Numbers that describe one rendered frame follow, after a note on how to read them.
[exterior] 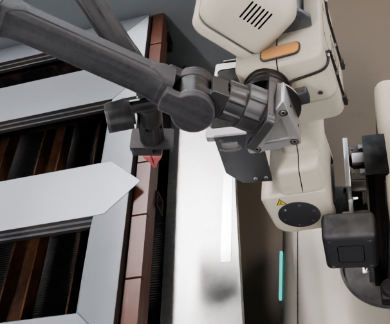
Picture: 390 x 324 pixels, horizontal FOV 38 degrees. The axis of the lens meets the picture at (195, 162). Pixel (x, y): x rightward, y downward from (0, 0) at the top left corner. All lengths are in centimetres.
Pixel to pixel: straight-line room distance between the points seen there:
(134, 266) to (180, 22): 105
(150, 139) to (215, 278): 39
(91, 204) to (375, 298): 89
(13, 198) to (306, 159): 80
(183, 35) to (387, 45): 126
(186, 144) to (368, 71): 138
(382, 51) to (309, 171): 177
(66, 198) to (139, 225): 23
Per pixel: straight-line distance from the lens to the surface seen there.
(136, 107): 125
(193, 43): 215
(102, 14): 126
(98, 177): 152
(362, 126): 262
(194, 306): 140
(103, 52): 95
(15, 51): 219
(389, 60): 295
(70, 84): 188
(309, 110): 120
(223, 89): 97
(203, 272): 144
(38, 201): 155
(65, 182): 155
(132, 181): 146
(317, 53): 104
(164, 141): 132
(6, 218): 157
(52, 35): 96
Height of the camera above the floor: 187
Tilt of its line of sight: 45 degrees down
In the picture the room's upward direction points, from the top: 22 degrees counter-clockwise
